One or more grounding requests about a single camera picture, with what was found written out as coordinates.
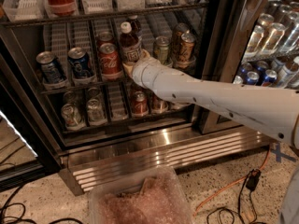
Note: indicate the blue pepsi can left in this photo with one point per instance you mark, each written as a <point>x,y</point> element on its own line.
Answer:
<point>51,69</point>

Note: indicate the open fridge door left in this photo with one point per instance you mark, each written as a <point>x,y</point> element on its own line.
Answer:
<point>25,153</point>

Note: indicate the blue tape cross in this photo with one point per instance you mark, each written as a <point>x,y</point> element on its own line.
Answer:
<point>279,155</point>

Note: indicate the rear left silver can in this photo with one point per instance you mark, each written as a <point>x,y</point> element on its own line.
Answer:
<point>70,97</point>

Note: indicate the stainless fridge base grille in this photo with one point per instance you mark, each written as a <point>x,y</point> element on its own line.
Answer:
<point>88,167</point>

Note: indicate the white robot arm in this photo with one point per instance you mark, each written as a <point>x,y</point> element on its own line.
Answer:
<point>271,111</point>

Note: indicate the orange patterned can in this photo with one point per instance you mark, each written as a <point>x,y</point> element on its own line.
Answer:
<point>178,30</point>
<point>186,46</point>

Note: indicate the silver can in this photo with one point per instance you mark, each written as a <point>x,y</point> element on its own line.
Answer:
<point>95,112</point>
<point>94,93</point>
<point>72,118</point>
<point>70,97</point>

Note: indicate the rear orange patterned can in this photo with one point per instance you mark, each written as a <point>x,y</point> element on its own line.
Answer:
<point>178,30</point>

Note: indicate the bottom front red can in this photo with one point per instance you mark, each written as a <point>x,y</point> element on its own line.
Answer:
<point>139,104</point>

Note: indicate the glass fridge door right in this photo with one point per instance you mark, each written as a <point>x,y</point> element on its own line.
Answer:
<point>229,24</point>

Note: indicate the clear plastic bin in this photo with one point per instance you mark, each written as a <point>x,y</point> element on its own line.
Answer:
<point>154,196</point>

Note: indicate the blue pepsi can right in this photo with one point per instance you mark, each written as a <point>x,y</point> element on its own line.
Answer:
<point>80,63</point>

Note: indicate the red cola can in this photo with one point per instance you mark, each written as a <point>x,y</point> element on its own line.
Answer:
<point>110,61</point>
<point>104,37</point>

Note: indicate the bottom shelf brown bottle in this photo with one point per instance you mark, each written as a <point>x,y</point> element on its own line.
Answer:
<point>178,106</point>

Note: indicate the rear red cola can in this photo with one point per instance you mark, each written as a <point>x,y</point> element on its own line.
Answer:
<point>104,37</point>

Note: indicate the front right silver can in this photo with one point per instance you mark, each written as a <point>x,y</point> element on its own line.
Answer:
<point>95,112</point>

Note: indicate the black power adapter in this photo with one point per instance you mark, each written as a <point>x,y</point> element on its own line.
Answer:
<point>253,179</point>

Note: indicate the bottom brown can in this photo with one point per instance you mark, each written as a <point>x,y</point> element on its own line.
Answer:
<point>158,105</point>

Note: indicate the front left silver can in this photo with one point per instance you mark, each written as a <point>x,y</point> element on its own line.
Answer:
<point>72,118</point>

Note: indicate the green soda can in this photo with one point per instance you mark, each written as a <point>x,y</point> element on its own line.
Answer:
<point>161,48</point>

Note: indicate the front red cola can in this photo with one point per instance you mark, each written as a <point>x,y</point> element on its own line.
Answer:
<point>110,61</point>

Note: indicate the front orange patterned can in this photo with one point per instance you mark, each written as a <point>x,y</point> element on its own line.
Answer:
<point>186,46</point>

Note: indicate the rear right silver can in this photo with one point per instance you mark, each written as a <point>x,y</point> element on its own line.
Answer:
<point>94,93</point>

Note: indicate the blue pepsi can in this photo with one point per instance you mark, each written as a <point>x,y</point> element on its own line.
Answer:
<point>80,63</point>
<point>51,69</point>

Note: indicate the brown tea bottle white cap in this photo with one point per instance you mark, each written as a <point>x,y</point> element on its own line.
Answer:
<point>130,43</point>

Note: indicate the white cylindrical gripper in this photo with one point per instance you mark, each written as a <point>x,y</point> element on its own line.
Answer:
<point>142,71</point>

